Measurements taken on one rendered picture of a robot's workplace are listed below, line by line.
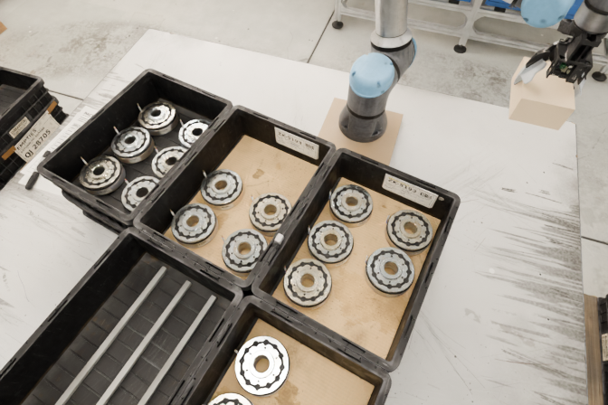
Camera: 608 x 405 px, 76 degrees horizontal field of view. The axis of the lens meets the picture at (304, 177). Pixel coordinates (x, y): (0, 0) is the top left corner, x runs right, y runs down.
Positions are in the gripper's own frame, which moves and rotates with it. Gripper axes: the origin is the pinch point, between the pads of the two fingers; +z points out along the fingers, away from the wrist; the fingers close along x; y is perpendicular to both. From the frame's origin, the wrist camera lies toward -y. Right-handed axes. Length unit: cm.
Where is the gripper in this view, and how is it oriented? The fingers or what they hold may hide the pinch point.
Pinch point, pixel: (544, 88)
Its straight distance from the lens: 118.3
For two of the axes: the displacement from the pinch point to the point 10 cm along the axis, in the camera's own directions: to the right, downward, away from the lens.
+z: 0.2, 5.5, 8.4
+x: 9.4, 2.7, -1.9
